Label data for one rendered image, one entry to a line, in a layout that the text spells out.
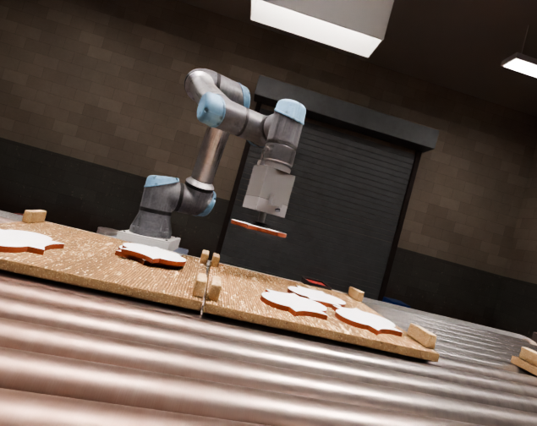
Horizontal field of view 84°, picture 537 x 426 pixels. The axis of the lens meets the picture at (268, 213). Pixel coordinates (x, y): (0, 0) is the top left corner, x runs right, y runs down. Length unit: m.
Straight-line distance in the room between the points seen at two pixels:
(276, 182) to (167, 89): 5.34
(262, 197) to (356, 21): 2.87
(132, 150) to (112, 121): 0.61
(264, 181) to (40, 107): 6.11
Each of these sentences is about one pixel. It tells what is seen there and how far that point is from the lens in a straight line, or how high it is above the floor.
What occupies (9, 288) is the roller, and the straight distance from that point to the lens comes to 0.49.
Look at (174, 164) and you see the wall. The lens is 5.58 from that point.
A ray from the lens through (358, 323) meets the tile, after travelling 0.60.
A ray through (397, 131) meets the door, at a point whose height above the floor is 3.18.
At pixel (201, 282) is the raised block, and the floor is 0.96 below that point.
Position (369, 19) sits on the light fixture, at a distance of 3.47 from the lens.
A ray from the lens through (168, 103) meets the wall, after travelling 5.87.
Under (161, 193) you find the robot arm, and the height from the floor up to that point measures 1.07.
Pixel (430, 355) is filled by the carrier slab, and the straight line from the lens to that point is 0.63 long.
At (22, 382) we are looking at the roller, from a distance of 0.32.
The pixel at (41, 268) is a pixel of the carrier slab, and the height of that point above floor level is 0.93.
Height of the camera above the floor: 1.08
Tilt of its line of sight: 2 degrees up
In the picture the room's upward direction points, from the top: 15 degrees clockwise
